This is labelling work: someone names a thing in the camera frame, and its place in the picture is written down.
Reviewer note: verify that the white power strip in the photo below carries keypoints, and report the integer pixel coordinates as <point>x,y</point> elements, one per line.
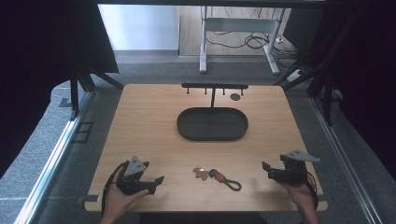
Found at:
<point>294,75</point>

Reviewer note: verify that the aluminium rail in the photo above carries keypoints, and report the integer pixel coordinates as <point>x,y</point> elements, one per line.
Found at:
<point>49,165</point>
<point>345,165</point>

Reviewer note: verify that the person's left hand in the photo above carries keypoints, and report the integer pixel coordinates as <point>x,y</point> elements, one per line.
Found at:
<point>116,202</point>

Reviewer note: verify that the black metal stand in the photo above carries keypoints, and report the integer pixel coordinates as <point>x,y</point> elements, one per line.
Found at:
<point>74,93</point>
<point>327,96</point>

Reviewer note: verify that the person's right hand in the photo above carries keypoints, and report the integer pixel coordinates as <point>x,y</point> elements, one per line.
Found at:
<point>302,200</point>

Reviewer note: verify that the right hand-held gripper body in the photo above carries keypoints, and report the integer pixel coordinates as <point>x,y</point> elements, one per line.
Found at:
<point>294,169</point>

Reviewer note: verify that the black key rack with tray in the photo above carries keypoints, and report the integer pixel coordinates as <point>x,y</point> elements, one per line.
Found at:
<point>212,124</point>

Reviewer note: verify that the white metal desk frame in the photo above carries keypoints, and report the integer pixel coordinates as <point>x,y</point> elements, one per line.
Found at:
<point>204,46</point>

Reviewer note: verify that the round dark table grommet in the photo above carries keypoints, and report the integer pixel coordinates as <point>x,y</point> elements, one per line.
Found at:
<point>235,96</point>

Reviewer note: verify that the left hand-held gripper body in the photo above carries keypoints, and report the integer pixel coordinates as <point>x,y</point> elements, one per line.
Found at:
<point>134,168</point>

